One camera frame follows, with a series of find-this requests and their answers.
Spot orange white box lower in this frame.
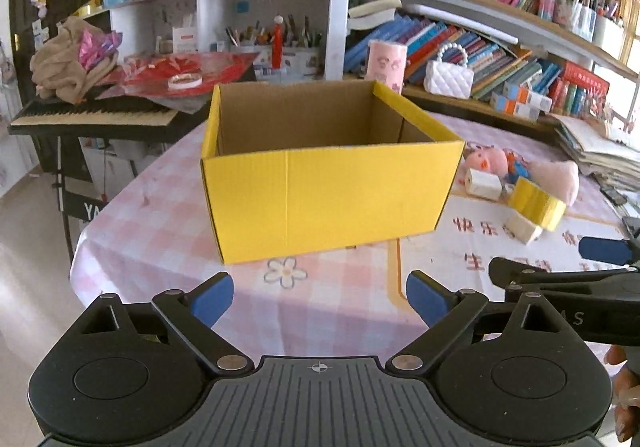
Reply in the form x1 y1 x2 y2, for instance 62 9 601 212
489 92 540 122

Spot white cream block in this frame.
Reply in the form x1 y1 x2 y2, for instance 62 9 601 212
504 212 544 245

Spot stack of papers and books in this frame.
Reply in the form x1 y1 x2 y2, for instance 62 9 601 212
550 114 639 191

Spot gold tape roll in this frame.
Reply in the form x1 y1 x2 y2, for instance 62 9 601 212
508 177 566 231

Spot red paper decorations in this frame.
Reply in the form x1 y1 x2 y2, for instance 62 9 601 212
98 51 258 114

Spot beige cloth bundle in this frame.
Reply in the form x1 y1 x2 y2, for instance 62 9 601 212
29 16 122 104

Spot orange blue small toy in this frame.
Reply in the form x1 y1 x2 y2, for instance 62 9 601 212
504 150 530 185

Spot person's right hand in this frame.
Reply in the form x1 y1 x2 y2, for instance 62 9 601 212
604 345 639 443

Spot pink duck plush toy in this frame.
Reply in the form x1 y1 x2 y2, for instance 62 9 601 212
465 147 509 178

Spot red dictionary book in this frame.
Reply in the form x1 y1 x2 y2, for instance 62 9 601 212
561 61 610 97

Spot pink cylindrical container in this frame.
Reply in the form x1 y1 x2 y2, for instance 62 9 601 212
364 40 408 94

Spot white quilted pearl handbag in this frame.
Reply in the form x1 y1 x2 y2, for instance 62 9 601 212
423 43 474 99

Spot red white figurine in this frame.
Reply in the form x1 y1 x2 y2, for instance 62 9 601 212
271 14 284 71

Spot white eraser block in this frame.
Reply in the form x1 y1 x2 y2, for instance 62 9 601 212
464 168 502 201

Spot yellow cardboard box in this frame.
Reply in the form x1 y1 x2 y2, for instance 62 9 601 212
201 81 464 264

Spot pink checkered tablecloth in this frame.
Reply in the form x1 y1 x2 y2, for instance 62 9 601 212
70 129 623 358

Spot orange white box upper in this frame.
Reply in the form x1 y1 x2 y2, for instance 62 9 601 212
502 83 552 113

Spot white tape roll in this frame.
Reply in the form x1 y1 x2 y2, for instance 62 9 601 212
167 73 203 90

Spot orange white box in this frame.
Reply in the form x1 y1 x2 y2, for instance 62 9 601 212
489 92 540 122
502 83 552 113

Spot black electronic keyboard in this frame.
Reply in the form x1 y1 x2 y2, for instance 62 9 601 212
9 96 209 144

